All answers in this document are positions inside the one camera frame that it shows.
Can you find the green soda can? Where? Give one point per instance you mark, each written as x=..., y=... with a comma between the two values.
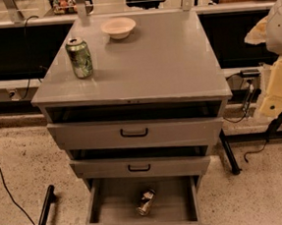
x=78, y=53

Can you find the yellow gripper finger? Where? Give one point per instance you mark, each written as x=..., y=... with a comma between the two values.
x=257, y=35
x=271, y=105

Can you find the grey top drawer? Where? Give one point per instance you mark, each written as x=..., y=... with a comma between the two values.
x=144, y=133

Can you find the white paper bowl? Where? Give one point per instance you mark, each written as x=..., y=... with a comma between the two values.
x=118, y=28

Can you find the grey drawer cabinet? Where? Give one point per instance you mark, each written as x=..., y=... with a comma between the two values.
x=165, y=69

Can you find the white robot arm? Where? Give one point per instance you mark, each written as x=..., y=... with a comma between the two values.
x=269, y=31

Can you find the black stand leg left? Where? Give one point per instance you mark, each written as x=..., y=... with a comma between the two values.
x=49, y=199

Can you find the black table leg right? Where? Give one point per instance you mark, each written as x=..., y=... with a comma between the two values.
x=231, y=157

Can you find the grey open bottom drawer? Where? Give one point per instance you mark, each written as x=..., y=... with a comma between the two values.
x=114, y=201

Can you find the colourful snack box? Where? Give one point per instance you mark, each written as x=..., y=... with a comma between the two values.
x=64, y=7

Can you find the black power adapter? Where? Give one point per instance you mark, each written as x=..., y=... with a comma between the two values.
x=249, y=73

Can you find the grey middle drawer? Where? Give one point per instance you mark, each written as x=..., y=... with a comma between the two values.
x=140, y=167

